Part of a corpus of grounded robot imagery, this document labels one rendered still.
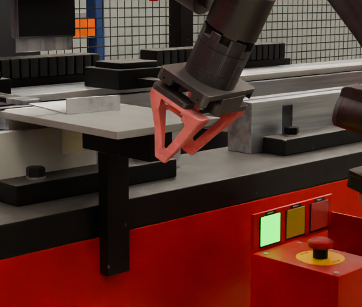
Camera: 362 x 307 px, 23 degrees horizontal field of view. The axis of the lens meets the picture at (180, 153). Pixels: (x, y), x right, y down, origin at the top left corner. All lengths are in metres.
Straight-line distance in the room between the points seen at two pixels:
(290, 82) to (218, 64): 1.20
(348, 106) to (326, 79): 0.87
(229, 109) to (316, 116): 0.83
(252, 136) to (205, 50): 0.73
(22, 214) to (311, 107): 0.73
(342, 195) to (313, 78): 0.57
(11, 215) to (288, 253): 0.42
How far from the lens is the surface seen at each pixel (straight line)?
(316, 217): 1.45
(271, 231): 1.36
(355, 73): 2.30
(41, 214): 1.20
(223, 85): 0.91
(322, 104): 1.77
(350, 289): 1.28
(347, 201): 1.67
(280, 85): 2.07
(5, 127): 1.31
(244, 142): 1.63
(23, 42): 1.32
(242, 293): 1.49
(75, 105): 1.24
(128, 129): 1.09
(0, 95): 1.43
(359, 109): 1.33
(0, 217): 1.19
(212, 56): 0.90
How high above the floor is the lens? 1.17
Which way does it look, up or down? 10 degrees down
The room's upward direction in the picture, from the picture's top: straight up
